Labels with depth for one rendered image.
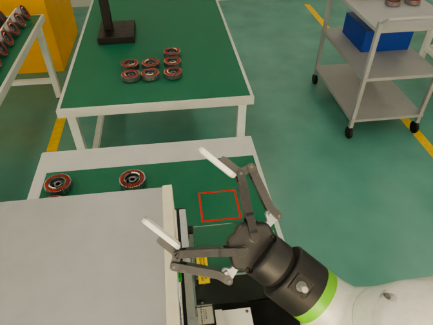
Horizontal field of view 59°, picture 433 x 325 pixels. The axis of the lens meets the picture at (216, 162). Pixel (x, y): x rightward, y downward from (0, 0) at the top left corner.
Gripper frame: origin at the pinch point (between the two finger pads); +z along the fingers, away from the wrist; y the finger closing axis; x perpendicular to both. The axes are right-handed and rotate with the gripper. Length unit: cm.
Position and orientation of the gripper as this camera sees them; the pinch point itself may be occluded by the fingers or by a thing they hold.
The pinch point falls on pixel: (176, 187)
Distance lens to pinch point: 58.9
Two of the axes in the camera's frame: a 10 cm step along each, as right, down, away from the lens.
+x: -1.0, 0.3, 9.9
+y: -6.2, 7.8, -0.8
